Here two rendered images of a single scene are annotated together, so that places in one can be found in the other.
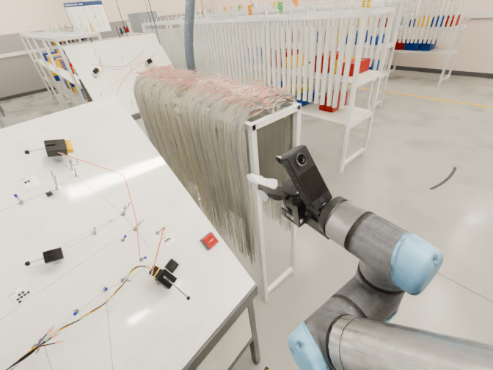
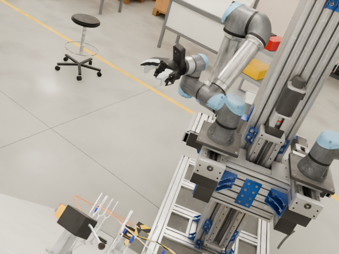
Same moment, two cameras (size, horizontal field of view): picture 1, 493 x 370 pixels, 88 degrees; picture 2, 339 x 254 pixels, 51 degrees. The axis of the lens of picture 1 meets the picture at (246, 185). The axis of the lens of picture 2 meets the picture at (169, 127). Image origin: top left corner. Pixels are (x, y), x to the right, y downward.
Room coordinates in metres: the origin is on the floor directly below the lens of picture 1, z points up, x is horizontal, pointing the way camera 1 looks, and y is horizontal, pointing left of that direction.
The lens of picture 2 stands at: (0.92, 1.09, 2.11)
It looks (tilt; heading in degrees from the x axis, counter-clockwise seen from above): 31 degrees down; 243
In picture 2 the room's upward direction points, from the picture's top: 18 degrees clockwise
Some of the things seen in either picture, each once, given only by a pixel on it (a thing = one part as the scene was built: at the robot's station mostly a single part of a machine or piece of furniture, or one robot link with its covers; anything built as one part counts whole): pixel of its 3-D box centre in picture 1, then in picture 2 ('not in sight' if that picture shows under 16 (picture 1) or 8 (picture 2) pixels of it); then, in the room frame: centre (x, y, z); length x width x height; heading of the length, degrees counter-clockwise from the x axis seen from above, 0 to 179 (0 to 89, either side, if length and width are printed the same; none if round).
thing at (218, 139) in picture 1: (216, 176); not in sight; (1.71, 0.23, 0.78); 1.39 x 0.45 x 1.56; 38
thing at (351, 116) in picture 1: (229, 73); not in sight; (4.83, 0.10, 0.90); 5.04 x 0.59 x 1.79; 38
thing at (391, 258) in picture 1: (391, 252); (195, 64); (0.24, -0.21, 1.56); 0.11 x 0.08 x 0.09; 32
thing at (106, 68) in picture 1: (143, 106); not in sight; (3.63, 1.32, 0.83); 1.18 x 0.72 x 1.65; 128
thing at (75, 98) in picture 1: (67, 76); not in sight; (6.31, 3.73, 0.90); 5.24 x 0.59 x 1.79; 38
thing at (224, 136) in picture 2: not in sight; (223, 129); (-0.05, -0.23, 1.21); 0.15 x 0.15 x 0.10
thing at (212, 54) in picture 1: (210, 56); not in sight; (4.64, 0.35, 1.23); 4.90 x 0.07 x 0.78; 38
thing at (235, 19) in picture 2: not in sight; (224, 60); (0.02, -0.35, 1.54); 0.15 x 0.12 x 0.55; 122
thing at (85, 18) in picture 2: not in sight; (84, 46); (0.24, -3.15, 0.34); 0.58 x 0.55 x 0.69; 68
